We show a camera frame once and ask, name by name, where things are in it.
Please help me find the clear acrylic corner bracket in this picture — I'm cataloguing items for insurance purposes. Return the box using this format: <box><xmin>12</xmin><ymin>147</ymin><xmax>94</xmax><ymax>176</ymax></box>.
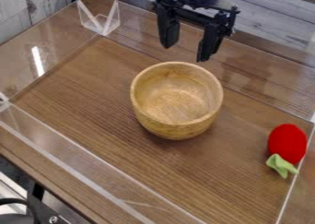
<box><xmin>76</xmin><ymin>0</ymin><xmax>120</xmax><ymax>36</ymax></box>

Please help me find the light wooden bowl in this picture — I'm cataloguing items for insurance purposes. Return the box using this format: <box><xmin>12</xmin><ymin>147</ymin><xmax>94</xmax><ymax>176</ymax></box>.
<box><xmin>130</xmin><ymin>62</ymin><xmax>224</xmax><ymax>140</ymax></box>

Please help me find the red plush strawberry toy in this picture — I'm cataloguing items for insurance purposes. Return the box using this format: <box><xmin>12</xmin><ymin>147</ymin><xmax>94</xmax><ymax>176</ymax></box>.
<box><xmin>265</xmin><ymin>124</ymin><xmax>307</xmax><ymax>179</ymax></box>

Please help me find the black cable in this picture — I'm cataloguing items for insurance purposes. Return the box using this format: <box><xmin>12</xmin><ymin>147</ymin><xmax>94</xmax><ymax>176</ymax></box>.
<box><xmin>0</xmin><ymin>197</ymin><xmax>38</xmax><ymax>224</ymax></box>

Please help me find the black metal table leg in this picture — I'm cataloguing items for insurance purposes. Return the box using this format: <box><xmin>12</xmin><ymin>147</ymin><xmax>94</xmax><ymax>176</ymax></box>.
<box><xmin>26</xmin><ymin>183</ymin><xmax>70</xmax><ymax>224</ymax></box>

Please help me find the clear acrylic tray wall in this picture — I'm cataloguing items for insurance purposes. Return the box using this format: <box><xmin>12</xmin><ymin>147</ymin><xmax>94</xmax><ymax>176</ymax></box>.
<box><xmin>0</xmin><ymin>5</ymin><xmax>315</xmax><ymax>224</ymax></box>

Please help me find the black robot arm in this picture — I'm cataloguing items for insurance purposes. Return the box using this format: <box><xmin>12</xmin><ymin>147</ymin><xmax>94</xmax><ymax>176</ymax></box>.
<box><xmin>153</xmin><ymin>0</ymin><xmax>240</xmax><ymax>62</ymax></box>

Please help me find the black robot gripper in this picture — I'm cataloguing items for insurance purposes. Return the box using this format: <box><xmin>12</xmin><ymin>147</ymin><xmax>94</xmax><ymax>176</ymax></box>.
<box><xmin>156</xmin><ymin>0</ymin><xmax>240</xmax><ymax>62</ymax></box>

